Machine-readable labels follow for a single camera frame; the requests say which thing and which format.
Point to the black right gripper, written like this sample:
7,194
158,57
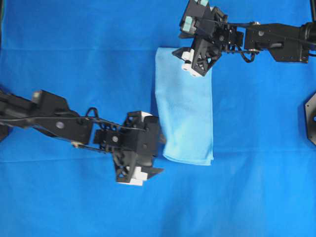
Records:
210,37

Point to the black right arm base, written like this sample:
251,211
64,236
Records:
310,117

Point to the light blue towel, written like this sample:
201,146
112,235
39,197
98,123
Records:
185,111

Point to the blue table cloth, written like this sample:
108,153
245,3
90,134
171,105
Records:
102,53

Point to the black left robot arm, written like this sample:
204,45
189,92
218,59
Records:
51,115

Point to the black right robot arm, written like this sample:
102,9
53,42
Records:
284,42

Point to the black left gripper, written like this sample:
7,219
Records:
133,147

